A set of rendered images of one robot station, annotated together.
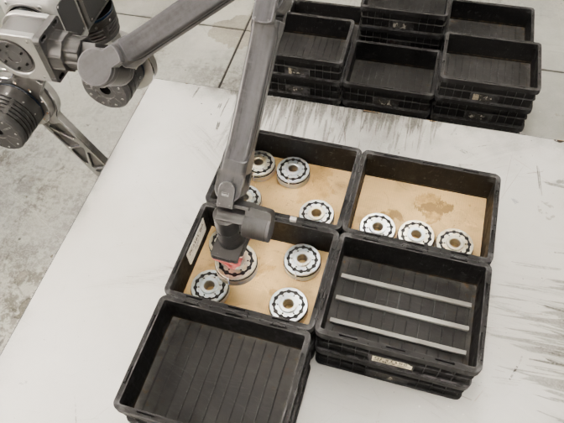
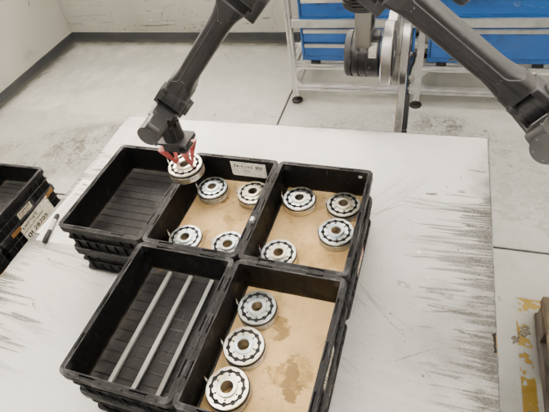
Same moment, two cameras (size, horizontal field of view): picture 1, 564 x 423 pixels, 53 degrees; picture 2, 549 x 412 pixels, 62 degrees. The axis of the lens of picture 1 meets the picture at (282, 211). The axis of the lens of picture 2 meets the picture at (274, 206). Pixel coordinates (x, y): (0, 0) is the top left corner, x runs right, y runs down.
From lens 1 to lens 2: 1.42 m
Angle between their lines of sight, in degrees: 57
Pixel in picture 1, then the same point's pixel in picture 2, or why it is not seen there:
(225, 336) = not seen: hidden behind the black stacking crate
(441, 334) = (134, 367)
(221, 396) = (130, 209)
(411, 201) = (301, 352)
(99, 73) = not seen: outside the picture
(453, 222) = (267, 399)
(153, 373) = (157, 173)
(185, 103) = (457, 165)
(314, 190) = (317, 256)
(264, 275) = (222, 225)
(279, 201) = (303, 229)
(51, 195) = not seen: hidden behind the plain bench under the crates
